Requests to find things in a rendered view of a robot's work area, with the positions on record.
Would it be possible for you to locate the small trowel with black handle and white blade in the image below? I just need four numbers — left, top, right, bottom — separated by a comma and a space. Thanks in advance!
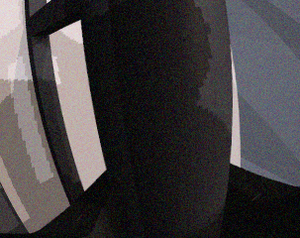
0, 0, 233, 238

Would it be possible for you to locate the dark grey mat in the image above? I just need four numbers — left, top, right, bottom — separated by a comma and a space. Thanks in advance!
0, 182, 30, 234

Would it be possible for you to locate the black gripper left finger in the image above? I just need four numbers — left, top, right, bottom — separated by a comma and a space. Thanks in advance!
0, 171, 125, 238

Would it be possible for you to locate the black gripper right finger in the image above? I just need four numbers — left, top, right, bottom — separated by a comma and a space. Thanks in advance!
220, 163, 300, 238

